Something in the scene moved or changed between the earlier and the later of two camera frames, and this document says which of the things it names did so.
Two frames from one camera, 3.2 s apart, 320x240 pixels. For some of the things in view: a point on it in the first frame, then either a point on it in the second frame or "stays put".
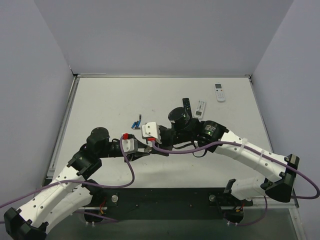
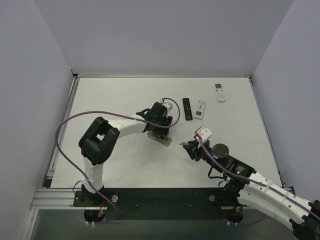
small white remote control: x=199 y=110 stays put
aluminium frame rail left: x=54 y=157 stays put
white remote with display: x=220 y=94 stays put
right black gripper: x=162 y=146 -> x=195 y=149
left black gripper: x=136 y=155 -> x=164 y=122
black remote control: x=187 y=106 stays put
